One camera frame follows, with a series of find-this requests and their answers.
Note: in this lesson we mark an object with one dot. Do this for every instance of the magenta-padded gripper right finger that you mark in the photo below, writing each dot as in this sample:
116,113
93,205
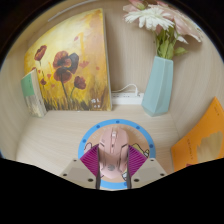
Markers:
137,163

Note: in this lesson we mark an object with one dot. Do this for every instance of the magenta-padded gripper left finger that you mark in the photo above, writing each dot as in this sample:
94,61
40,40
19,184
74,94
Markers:
87,163

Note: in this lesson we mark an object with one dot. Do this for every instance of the pink computer mouse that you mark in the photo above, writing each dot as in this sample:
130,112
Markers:
114,151

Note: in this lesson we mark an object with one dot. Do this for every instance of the round blue-rimmed cartoon mouse pad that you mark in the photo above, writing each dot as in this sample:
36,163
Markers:
96,130

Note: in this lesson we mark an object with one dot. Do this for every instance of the white power strip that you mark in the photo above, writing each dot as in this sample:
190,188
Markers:
126,99

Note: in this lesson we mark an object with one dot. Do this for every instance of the orange covered book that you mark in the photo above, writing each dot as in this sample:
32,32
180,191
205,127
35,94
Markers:
200,140

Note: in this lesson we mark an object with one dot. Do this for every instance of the light blue faceted vase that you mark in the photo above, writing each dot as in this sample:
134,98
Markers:
158,88

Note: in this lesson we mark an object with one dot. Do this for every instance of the green covered book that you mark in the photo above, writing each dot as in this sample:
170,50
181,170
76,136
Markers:
31,91

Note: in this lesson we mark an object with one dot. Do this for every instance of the yellow poppy flower painting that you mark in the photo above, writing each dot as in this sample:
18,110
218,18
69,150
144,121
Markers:
80,53

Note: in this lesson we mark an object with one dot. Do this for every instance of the white and pink flower bouquet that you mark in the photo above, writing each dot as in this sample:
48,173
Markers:
153,18

